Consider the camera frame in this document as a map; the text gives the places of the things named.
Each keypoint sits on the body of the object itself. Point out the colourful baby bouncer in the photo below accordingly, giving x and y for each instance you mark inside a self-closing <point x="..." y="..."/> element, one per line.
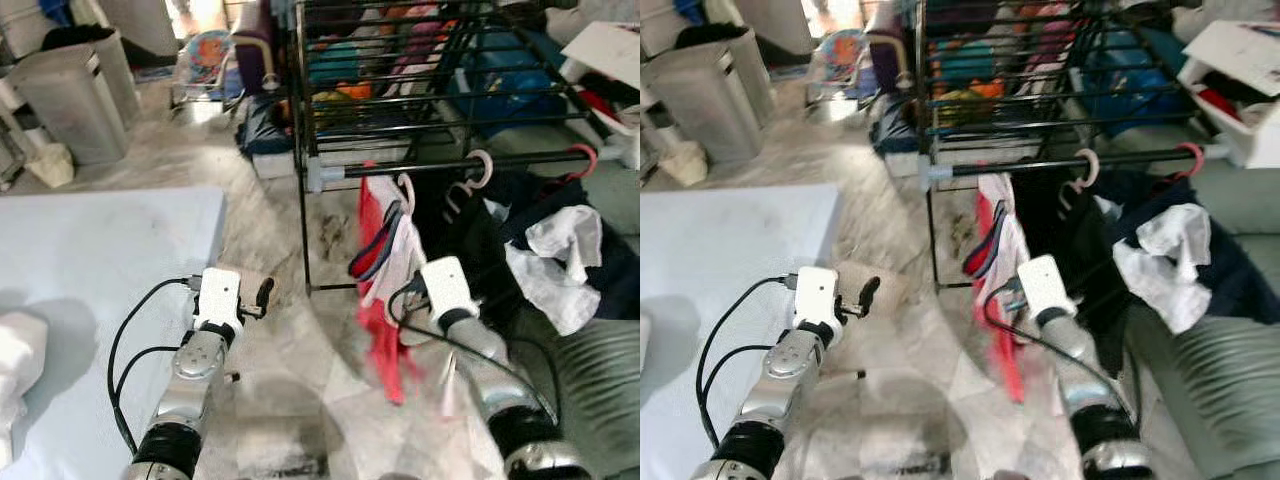
<point x="205" y="60"/>
<point x="840" y="58"/>

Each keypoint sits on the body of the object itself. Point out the grey sofa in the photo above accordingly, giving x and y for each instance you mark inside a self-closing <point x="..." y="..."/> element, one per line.
<point x="1220" y="400"/>
<point x="600" y="400"/>

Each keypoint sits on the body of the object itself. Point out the white t-shirt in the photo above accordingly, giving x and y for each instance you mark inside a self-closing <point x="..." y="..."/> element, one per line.
<point x="20" y="370"/>

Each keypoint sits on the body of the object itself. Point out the black metal drying rack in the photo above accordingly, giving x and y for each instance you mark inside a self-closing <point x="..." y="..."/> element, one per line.
<point x="300" y="100"/>
<point x="925" y="100"/>

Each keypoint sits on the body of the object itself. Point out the colourful clothes pile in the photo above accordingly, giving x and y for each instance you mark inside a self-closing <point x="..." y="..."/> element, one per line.
<point x="960" y="60"/>
<point x="335" y="60"/>

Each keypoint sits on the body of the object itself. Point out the beige bag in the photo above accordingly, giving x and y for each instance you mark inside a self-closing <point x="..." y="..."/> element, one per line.
<point x="685" y="165"/>
<point x="52" y="165"/>

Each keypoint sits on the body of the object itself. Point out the dark blue clothes pile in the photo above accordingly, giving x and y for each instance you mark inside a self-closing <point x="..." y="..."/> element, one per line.
<point x="900" y="125"/>
<point x="265" y="125"/>

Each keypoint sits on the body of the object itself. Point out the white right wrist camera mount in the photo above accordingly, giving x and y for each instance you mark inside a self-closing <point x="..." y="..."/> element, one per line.
<point x="450" y="288"/>
<point x="1045" y="287"/>

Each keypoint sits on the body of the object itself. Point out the white storage box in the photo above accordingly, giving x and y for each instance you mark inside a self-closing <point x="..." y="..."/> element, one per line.
<point x="275" y="167"/>
<point x="908" y="166"/>

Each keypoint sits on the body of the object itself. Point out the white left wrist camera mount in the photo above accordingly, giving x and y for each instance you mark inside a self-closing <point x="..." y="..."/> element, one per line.
<point x="218" y="298"/>
<point x="818" y="298"/>

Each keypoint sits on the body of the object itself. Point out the grey rail end cap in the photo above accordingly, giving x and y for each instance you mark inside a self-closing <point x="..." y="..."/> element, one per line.
<point x="315" y="175"/>
<point x="930" y="178"/>

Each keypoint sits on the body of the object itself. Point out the grey perforated laundry basket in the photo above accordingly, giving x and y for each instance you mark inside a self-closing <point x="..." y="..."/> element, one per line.
<point x="70" y="100"/>
<point x="705" y="100"/>
<point x="760" y="70"/>
<point x="125" y="70"/>

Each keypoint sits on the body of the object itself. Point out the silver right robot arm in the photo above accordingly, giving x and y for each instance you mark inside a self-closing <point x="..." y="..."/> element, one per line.
<point x="1080" y="350"/>
<point x="490" y="350"/>

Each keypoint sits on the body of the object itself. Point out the dark blue garment grey lining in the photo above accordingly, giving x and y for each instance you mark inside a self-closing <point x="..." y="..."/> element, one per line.
<point x="1170" y="250"/>
<point x="560" y="245"/>

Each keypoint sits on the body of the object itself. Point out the white basket with clothes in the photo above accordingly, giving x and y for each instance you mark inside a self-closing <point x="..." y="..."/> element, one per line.
<point x="600" y="50"/>
<point x="1230" y="50"/>

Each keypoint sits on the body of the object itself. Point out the purple armchair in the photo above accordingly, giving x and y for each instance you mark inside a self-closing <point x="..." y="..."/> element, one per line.
<point x="255" y="50"/>
<point x="890" y="50"/>

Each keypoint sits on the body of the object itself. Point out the red plastic hanger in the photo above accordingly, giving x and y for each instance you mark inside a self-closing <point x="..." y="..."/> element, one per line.
<point x="592" y="160"/>
<point x="1198" y="158"/>

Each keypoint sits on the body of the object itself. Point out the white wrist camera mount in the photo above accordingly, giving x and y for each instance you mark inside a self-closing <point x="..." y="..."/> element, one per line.
<point x="1045" y="287"/>
<point x="218" y="298"/>
<point x="450" y="288"/>
<point x="818" y="298"/>

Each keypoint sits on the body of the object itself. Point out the blue bag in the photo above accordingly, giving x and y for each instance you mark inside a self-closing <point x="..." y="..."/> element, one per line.
<point x="1140" y="80"/>
<point x="510" y="80"/>

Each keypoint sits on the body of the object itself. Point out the red white shirt blue collar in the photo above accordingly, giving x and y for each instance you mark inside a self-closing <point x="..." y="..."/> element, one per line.
<point x="372" y="210"/>
<point x="990" y="300"/>

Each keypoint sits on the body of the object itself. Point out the white shelf unit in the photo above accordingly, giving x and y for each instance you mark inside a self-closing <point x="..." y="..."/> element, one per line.
<point x="8" y="150"/>

